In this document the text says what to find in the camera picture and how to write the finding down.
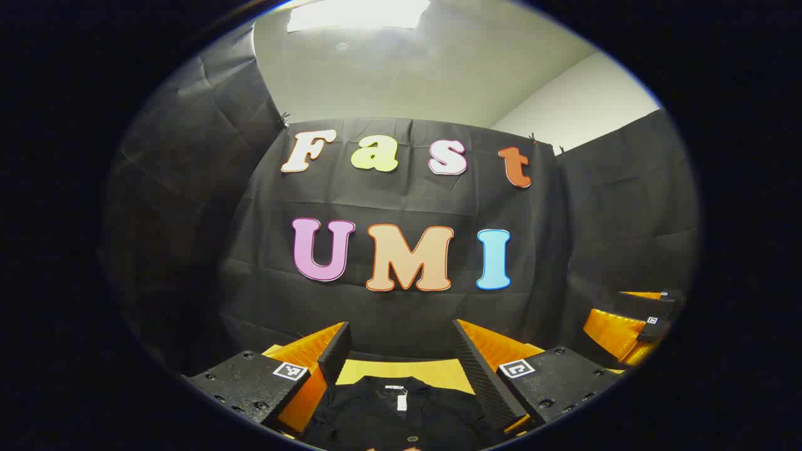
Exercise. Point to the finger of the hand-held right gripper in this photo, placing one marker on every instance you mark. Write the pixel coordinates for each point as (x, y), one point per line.
(611, 332)
(645, 305)

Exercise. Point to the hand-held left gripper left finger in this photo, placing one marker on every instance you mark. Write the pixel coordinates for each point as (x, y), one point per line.
(335, 354)

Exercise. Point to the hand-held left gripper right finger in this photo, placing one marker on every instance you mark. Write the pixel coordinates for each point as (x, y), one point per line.
(482, 376)

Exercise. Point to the black button-up garment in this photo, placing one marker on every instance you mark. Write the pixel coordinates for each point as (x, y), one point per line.
(376, 419)

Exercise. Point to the ceiling light panel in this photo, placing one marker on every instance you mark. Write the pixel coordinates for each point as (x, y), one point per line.
(357, 12)

